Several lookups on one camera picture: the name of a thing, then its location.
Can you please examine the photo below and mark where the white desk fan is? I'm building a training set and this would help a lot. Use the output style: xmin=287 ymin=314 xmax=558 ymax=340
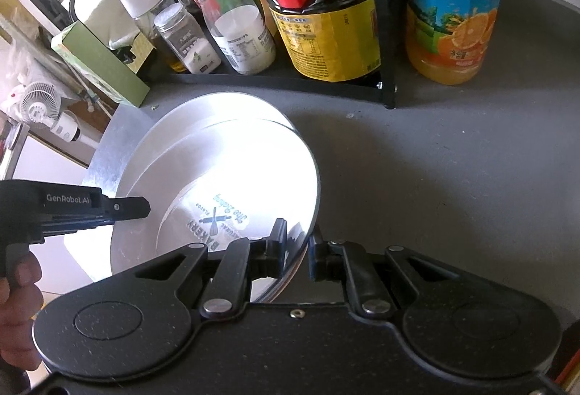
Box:
xmin=17 ymin=82 xmax=99 ymax=147

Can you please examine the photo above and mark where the white capped powder bottle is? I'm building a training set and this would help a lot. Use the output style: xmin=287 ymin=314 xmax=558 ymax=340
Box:
xmin=185 ymin=0 xmax=277 ymax=76

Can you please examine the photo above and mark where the green cardboard box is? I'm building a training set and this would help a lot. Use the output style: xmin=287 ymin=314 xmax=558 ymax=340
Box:
xmin=50 ymin=22 xmax=152 ymax=108

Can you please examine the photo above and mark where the soy sauce bottle red handle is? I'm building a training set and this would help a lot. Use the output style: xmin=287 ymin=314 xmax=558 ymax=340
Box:
xmin=247 ymin=0 xmax=382 ymax=84

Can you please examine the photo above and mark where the person's left hand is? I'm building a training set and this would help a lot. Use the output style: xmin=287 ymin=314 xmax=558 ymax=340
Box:
xmin=0 ymin=252 xmax=44 ymax=367

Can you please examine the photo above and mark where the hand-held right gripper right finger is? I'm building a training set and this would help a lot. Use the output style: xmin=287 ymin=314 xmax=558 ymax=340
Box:
xmin=308 ymin=227 xmax=494 ymax=318

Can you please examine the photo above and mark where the orange juice bottle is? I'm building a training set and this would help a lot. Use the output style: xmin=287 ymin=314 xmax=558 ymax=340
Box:
xmin=404 ymin=0 xmax=514 ymax=86

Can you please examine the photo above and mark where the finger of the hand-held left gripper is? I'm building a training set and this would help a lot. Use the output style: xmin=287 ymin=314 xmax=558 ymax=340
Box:
xmin=102 ymin=196 xmax=152 ymax=224

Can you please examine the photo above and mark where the small glass spice jar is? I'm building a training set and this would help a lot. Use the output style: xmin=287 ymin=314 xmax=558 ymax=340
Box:
xmin=153 ymin=5 xmax=223 ymax=75

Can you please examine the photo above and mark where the black spice rack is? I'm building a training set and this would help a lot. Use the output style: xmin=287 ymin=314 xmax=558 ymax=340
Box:
xmin=149 ymin=0 xmax=405 ymax=110

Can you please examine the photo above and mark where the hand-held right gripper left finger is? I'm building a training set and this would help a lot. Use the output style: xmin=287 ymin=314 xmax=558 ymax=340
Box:
xmin=97 ymin=218 xmax=289 ymax=318

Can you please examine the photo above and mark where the white plate blue print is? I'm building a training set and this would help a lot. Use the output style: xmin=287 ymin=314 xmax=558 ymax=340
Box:
xmin=109 ymin=91 xmax=321 ymax=304

